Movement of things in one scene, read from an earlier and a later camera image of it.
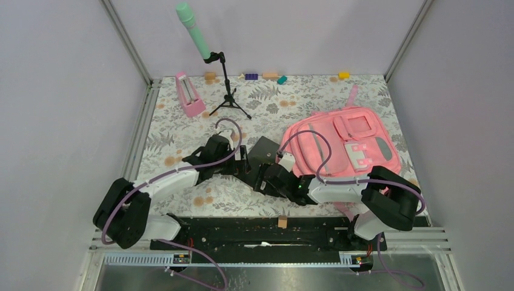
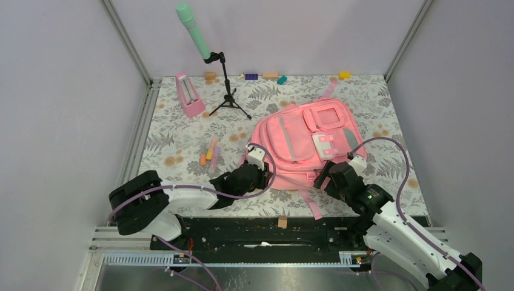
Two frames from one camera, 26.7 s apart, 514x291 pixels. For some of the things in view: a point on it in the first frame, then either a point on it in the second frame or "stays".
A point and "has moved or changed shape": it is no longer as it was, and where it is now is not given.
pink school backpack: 340,142 has moved or changed shape
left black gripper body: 233,167 to 260,180
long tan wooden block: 270,76 stays
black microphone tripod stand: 229,99 stays
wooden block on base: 282,221 stays
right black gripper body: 272,190 to 331,187
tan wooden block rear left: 210,76 stays
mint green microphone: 187,17 stays
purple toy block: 251,76 stays
